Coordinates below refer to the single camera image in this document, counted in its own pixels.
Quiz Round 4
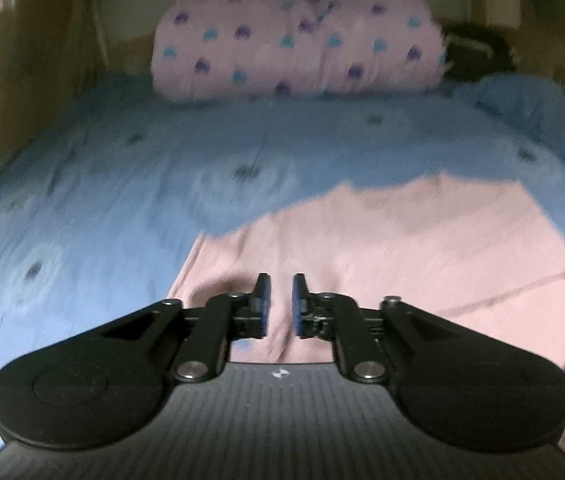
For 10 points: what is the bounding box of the blue pillow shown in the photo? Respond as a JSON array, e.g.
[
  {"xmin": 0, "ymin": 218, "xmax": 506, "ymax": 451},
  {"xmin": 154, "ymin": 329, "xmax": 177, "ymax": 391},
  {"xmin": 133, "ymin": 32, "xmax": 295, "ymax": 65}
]
[{"xmin": 477, "ymin": 74, "xmax": 565, "ymax": 161}]

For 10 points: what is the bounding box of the blue dandelion print bed sheet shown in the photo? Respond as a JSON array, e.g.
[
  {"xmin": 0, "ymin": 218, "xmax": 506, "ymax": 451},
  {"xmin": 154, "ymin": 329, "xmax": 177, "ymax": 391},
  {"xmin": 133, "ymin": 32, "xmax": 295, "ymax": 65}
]
[{"xmin": 0, "ymin": 72, "xmax": 565, "ymax": 466}]

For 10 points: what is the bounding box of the brown patterned curtain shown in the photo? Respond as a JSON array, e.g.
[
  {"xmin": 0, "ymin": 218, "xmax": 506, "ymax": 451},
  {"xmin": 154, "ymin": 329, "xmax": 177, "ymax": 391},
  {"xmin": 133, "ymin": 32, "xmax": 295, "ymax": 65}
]
[{"xmin": 0, "ymin": 5, "xmax": 108, "ymax": 161}]

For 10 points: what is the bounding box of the black cloth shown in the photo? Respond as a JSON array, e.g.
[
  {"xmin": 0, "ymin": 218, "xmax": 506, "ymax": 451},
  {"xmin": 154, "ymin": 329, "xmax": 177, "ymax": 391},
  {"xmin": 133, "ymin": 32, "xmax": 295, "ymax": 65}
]
[{"xmin": 443, "ymin": 25, "xmax": 518, "ymax": 83}]

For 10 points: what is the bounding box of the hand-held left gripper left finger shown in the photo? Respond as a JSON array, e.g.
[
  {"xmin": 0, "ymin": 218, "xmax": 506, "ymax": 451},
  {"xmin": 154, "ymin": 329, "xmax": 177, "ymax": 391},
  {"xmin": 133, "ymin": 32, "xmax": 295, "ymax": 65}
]
[{"xmin": 100, "ymin": 273, "xmax": 272, "ymax": 385}]

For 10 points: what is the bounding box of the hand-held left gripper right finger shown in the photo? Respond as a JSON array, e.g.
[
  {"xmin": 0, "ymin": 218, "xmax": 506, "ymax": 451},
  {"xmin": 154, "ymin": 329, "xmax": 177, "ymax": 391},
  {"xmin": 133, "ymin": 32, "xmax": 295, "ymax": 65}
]
[{"xmin": 291, "ymin": 273, "xmax": 463, "ymax": 385}]

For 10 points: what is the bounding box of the pink heart print quilt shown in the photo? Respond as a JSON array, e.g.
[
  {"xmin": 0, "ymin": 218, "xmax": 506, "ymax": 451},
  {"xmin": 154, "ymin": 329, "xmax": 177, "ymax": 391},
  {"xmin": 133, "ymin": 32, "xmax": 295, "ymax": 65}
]
[{"xmin": 151, "ymin": 0, "xmax": 451, "ymax": 106}]

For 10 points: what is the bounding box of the pink knitted sweater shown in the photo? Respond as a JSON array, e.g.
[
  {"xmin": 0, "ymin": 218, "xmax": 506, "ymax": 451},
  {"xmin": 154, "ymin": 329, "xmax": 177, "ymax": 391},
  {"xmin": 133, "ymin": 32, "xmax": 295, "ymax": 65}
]
[{"xmin": 167, "ymin": 172, "xmax": 565, "ymax": 461}]

